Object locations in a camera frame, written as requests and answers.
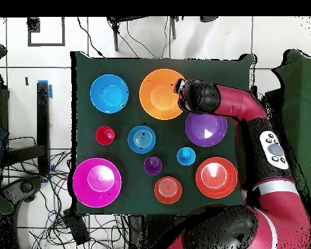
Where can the blue cup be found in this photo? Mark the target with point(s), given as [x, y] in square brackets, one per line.
[186, 156]

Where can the dark green table cloth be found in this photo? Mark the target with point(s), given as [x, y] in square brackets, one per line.
[145, 64]

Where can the purple cup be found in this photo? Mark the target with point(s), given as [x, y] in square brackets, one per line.
[152, 166]

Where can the black camera tripod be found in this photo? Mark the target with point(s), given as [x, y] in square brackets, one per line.
[115, 39]

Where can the large blue bowl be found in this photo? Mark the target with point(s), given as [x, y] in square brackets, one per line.
[108, 93]

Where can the large orange bowl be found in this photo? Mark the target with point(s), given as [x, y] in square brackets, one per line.
[155, 96]

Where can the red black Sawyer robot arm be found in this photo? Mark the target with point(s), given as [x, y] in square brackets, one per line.
[238, 101]

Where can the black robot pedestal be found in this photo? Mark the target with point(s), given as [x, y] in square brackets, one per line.
[136, 225]

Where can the black metal stand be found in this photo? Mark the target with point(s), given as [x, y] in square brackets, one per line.
[42, 116]

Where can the wide red-orange bowl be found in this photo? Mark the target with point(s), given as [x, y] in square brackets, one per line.
[204, 186]

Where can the wide purple bowl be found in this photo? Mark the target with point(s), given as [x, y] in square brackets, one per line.
[197, 127]

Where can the large pink bowl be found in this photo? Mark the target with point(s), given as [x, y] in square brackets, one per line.
[97, 182]

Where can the red cup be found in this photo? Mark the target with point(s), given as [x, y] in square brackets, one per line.
[105, 136]

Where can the black power strip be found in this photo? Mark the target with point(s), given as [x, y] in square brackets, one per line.
[77, 229]

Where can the small blue bowl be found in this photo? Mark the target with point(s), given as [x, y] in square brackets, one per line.
[141, 140]

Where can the grey square floor frame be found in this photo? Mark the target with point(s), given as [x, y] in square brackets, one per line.
[46, 45]

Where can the small red-orange bowl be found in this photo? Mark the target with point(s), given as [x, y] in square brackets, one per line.
[168, 190]

